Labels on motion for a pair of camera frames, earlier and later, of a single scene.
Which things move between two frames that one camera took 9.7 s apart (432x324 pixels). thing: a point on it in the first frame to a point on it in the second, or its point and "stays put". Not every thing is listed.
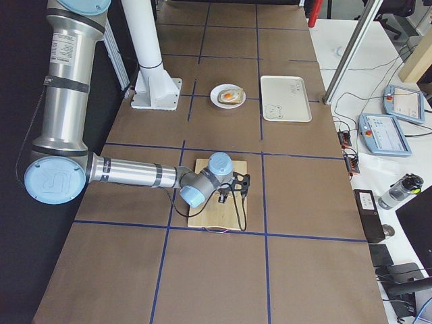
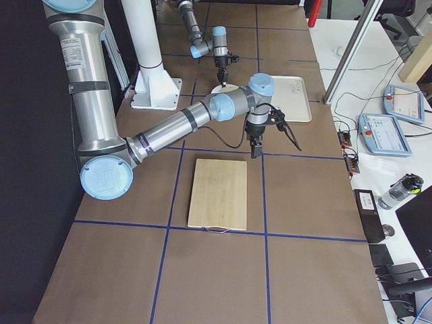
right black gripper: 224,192 to 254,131
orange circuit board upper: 344,138 stays put
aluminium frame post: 371,10 stays put
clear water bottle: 410,183 stays put
